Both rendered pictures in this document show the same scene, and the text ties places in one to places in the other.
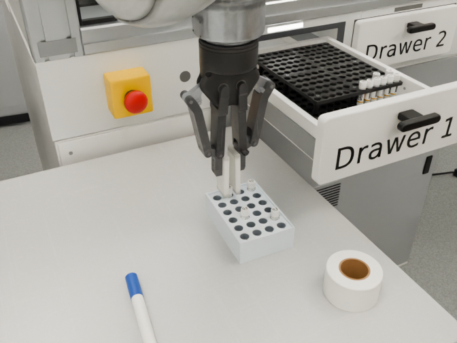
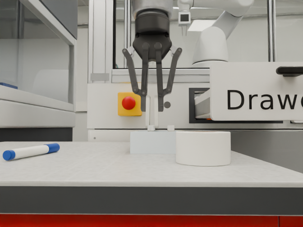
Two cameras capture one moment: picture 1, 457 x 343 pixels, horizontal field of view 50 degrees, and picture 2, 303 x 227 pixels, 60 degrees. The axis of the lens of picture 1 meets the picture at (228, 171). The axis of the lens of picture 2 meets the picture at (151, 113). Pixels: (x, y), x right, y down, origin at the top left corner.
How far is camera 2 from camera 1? 0.52 m
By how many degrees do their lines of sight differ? 45
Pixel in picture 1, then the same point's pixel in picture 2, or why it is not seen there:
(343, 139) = (231, 82)
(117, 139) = (122, 136)
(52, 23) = (99, 65)
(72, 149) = (96, 136)
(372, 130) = (258, 81)
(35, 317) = not seen: outside the picture
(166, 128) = not seen: hidden behind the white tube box
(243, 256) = (132, 145)
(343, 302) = (182, 152)
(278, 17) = not seen: hidden behind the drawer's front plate
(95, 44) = (118, 77)
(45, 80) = (90, 93)
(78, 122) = (102, 120)
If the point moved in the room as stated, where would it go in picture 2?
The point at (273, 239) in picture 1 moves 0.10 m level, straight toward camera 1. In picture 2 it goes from (159, 138) to (121, 141)
